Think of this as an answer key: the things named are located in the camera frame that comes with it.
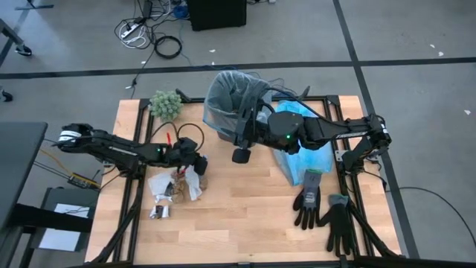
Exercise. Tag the black aluminium table frame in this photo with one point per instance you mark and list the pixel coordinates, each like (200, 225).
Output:
(332, 101)

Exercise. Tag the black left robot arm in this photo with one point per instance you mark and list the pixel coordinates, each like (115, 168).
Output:
(111, 147)

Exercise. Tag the white paper sheet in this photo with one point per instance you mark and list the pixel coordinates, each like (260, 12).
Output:
(59, 240)

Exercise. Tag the white tissue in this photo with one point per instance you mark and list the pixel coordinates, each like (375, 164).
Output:
(193, 186)

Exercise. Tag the silver foil wrapper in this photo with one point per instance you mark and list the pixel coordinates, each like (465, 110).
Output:
(160, 212)

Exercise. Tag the green plant in white pot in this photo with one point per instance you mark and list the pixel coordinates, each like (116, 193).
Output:
(166, 106)

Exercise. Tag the black caster wheel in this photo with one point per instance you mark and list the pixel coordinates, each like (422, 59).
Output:
(5, 97)

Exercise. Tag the black yellow circuit board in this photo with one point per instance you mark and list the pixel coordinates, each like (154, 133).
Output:
(80, 181)

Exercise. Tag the grey desk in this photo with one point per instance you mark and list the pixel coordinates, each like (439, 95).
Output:
(18, 160)

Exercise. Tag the metal leg with caster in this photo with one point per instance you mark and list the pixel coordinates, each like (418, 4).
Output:
(23, 50)

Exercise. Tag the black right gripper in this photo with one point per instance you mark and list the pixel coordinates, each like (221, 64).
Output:
(256, 130)

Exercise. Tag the grey black printed work glove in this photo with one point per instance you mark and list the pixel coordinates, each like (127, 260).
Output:
(310, 197)

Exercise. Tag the translucent grey trash bag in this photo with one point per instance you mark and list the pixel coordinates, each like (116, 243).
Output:
(223, 97)

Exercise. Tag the light blue trash bag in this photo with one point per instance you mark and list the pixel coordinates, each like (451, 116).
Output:
(308, 164)

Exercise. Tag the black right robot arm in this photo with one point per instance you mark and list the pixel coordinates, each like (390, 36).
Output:
(334, 130)

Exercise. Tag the black computer tower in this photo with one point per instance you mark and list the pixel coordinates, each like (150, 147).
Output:
(215, 15)

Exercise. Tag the white power strip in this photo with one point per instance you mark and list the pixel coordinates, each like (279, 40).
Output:
(130, 30)

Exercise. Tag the grey tray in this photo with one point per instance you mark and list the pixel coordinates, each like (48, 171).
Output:
(56, 195)

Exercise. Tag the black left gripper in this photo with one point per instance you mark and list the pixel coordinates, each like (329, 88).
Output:
(186, 152)

